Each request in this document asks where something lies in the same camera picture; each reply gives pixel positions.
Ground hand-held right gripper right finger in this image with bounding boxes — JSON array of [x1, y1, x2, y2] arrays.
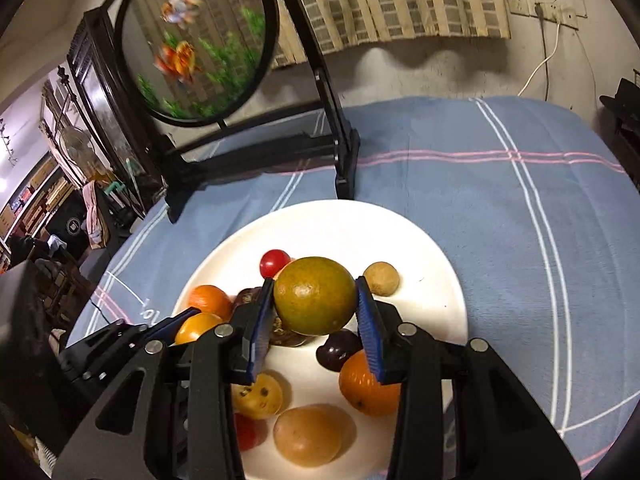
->
[[355, 276, 581, 480]]

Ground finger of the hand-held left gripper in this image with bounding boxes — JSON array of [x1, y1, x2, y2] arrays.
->
[[125, 308, 202, 348], [59, 319, 148, 384]]

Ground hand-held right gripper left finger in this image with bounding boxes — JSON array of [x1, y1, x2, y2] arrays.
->
[[52, 277, 276, 480]]

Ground dark brown patchy fruit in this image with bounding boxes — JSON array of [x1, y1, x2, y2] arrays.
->
[[267, 317, 313, 348]]

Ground yellow orange citrus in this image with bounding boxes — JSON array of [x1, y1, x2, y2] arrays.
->
[[174, 312, 226, 346]]

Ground dark glossy plum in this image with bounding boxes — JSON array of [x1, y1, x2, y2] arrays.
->
[[316, 329, 363, 372]]

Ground wrinkled dark brown passion fruit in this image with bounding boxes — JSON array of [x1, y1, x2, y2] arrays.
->
[[234, 286, 263, 308]]

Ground orange tangerine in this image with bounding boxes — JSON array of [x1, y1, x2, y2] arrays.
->
[[187, 285, 234, 321], [338, 349, 403, 417]]

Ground small yellowish round fruit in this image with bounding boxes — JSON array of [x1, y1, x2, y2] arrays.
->
[[362, 261, 401, 297]]

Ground pale spotted fruit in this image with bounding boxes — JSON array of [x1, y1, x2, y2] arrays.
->
[[231, 371, 286, 420]]

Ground greenish yellow citrus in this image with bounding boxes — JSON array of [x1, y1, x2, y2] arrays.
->
[[273, 256, 357, 336]]

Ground red cherry tomato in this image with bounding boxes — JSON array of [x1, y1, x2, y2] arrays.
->
[[259, 249, 292, 279], [234, 412, 268, 452]]

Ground large tan round fruit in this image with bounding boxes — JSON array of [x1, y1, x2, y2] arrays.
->
[[273, 406, 343, 466]]

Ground white plate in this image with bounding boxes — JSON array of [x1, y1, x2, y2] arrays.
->
[[170, 200, 468, 480]]

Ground pink cloth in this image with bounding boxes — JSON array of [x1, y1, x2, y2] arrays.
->
[[81, 180, 108, 251]]

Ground blue striped tablecloth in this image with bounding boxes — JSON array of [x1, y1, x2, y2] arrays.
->
[[65, 96, 636, 480]]

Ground electric fan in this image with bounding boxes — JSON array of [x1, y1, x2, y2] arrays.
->
[[60, 130, 96, 176]]

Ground dark wooden framed cabinet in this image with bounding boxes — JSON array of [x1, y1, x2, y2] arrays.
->
[[66, 7, 166, 201]]

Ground round goldfish table screen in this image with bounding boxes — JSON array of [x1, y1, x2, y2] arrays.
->
[[82, 0, 362, 225]]

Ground beige checked curtain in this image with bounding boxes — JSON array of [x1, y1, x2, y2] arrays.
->
[[117, 0, 512, 68]]

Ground black hat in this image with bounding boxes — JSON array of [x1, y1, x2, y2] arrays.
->
[[597, 77, 640, 128]]

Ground white power cable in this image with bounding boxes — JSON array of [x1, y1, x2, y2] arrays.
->
[[517, 5, 561, 98]]

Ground wall power outlets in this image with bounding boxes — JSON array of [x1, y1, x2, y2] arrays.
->
[[505, 0, 581, 30]]

